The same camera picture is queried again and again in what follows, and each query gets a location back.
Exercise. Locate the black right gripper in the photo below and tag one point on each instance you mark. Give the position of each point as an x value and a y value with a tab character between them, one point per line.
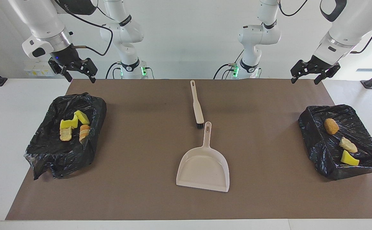
67	57

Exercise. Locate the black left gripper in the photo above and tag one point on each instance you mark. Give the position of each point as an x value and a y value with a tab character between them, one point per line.
320	64

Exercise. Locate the yellow sponge piece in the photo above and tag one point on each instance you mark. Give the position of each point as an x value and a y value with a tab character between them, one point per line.
83	117
349	158
67	124

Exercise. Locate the orange-brown foam chunk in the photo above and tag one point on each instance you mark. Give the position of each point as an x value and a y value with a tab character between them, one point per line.
331	126

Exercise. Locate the tan beige foam chunk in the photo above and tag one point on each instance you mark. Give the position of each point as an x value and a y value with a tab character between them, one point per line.
84	131

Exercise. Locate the pale beige foam chunk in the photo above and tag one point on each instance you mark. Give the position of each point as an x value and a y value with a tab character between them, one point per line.
65	134
348	145

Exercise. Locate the beige hand brush black bristles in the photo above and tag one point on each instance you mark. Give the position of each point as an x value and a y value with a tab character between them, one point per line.
198	108

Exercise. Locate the beige plastic dustpan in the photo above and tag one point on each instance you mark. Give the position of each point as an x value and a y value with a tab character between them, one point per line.
205	169

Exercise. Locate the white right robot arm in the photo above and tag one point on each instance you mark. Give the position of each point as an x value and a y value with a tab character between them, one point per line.
42	19

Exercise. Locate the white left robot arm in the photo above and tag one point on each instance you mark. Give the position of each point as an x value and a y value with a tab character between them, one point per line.
348	22

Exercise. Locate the black trash bag bin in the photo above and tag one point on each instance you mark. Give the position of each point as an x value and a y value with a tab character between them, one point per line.
316	140
55	156

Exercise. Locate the brown table mat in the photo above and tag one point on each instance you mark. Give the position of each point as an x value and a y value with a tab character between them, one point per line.
141	198

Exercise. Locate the white wall socket box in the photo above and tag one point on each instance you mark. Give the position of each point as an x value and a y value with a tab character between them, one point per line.
40	69

